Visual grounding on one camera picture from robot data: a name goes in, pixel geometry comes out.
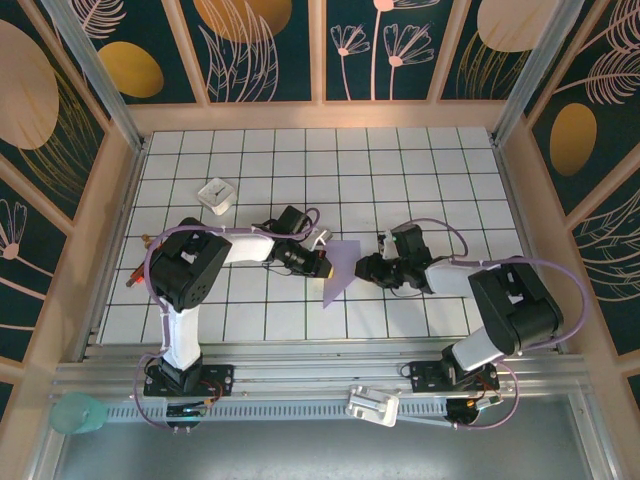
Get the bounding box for lilac paper sheet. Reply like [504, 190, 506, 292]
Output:
[322, 239, 362, 310]

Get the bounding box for white square clock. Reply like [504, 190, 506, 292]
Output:
[197, 177, 236, 217]

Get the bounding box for small electronics board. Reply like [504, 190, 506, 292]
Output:
[446, 397, 503, 426]
[166, 399, 211, 420]

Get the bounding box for translucent teal cup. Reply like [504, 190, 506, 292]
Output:
[49, 392, 106, 435]

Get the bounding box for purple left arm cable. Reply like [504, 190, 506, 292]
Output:
[133, 207, 322, 432]

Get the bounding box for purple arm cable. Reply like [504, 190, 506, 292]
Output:
[133, 207, 322, 432]
[407, 218, 590, 432]

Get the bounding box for aluminium rail frame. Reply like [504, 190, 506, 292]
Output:
[49, 335, 594, 401]

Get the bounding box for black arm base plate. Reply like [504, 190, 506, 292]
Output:
[143, 363, 236, 399]
[398, 359, 499, 394]

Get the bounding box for white plastic bracket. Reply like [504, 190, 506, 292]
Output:
[346, 384, 401, 428]

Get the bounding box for slotted grey cable duct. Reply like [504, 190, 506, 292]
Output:
[102, 397, 451, 425]

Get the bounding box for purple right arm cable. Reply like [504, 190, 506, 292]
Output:
[407, 218, 590, 432]

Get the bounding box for aluminium corner post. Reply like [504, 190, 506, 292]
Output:
[39, 0, 150, 152]
[491, 0, 587, 147]

